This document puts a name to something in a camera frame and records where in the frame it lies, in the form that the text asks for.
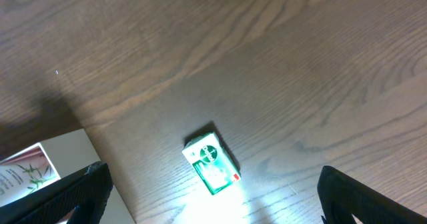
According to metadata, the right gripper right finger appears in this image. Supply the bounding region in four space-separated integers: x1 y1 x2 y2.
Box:
317 165 426 224

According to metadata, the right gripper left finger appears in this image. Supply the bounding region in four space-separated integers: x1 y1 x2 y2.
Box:
1 161 113 224

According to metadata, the white cream tube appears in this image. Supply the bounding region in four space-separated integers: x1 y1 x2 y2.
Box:
1 155 60 206

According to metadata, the white box pink interior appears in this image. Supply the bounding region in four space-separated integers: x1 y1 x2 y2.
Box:
1 129 135 224

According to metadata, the green soap box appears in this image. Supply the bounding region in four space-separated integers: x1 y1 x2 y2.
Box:
182 132 241 195

